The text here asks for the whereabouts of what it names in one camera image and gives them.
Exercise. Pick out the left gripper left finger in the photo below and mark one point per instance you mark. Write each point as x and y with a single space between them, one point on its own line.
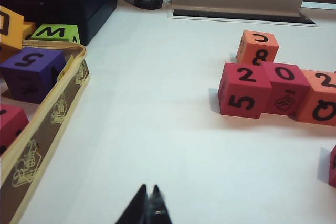
136 208

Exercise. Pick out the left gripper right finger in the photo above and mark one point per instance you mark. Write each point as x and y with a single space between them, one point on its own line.
158 208

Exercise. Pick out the pink block five two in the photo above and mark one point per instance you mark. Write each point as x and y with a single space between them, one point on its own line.
241 95

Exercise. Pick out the pink block zero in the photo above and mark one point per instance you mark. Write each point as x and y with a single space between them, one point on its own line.
286 87

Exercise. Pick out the orange block Q two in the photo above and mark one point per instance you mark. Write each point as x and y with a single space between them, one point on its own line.
320 98

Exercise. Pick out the green foam letter block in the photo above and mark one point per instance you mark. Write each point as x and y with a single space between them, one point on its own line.
55 33

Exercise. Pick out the yellow brown fabric tray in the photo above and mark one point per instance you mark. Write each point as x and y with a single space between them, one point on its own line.
52 108

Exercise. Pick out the pink foam block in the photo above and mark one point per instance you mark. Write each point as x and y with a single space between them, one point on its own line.
11 127

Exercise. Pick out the purple foam block five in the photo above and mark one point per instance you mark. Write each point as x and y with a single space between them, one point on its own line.
29 74

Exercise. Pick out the pink block O rabbit seven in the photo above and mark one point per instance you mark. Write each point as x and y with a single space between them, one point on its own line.
333 166

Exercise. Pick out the orange block eight U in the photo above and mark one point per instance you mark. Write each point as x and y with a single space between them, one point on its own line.
258 45

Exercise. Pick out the dark blue storage box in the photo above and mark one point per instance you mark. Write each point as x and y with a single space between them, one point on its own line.
86 6

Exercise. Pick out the small orange foam block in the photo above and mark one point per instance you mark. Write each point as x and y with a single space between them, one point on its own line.
28 30

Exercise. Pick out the yellow foam block O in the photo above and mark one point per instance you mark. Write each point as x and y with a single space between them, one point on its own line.
11 30

